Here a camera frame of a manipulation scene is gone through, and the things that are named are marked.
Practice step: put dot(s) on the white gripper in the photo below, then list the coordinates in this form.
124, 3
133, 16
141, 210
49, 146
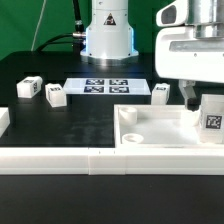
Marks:
179, 55

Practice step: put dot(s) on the white obstacle fence wall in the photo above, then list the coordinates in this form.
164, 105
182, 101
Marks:
111, 161

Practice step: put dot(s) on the white square tabletop panel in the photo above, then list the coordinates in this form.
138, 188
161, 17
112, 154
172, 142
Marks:
154, 126

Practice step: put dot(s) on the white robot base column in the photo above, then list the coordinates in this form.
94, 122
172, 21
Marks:
109, 37

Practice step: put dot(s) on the white marker base plate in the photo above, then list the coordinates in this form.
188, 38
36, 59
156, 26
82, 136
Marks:
106, 86

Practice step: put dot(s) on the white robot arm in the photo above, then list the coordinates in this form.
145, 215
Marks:
205, 16

